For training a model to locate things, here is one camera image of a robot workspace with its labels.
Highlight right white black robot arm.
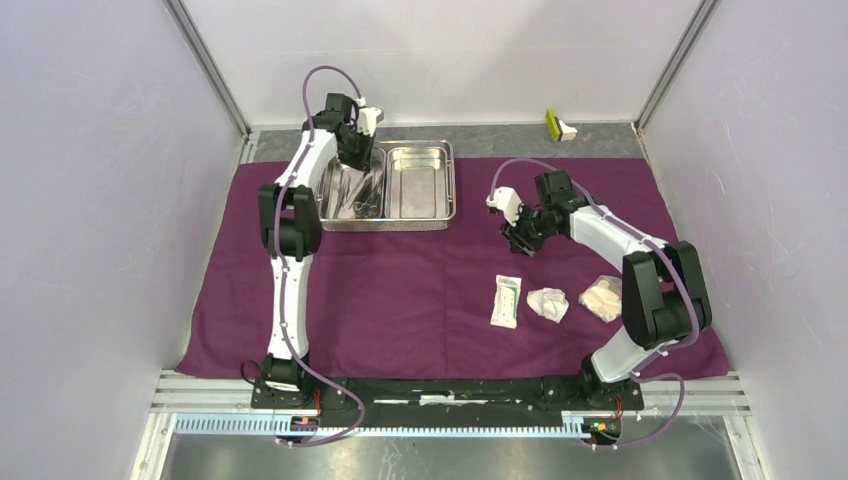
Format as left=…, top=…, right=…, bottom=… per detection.
left=487, top=169, right=712, bottom=408

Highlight steel forceps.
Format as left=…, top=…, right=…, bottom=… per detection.
left=329, top=172, right=350, bottom=219

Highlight beige gauze roll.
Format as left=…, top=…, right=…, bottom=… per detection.
left=578, top=275, right=623, bottom=323

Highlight aluminium frame rail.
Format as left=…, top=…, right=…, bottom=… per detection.
left=130, top=370, right=769, bottom=479

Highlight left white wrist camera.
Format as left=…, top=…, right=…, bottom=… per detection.
left=354, top=97, right=384, bottom=137

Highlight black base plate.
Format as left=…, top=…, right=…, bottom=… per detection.
left=251, top=375, right=645, bottom=428

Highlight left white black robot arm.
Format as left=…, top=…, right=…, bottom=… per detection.
left=253, top=93, right=383, bottom=408

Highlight steel surgical scissors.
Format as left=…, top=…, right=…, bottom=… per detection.
left=352, top=174, right=384, bottom=218

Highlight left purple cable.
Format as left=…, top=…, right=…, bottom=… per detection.
left=272, top=64, right=367, bottom=449

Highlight purple cable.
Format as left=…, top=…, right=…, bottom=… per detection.
left=487, top=157, right=702, bottom=452
left=272, top=64, right=367, bottom=449

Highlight white gauze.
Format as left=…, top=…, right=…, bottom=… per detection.
left=526, top=288, right=570, bottom=324

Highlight metal instrument tray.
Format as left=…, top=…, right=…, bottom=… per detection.
left=316, top=140, right=457, bottom=232

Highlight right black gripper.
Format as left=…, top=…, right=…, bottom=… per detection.
left=499, top=202, right=557, bottom=258

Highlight yellow green white object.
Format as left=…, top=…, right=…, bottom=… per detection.
left=545, top=109, right=578, bottom=143

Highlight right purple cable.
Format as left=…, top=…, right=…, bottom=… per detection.
left=487, top=157, right=702, bottom=452

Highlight white sterile packet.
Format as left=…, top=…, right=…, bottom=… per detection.
left=490, top=275, right=522, bottom=329

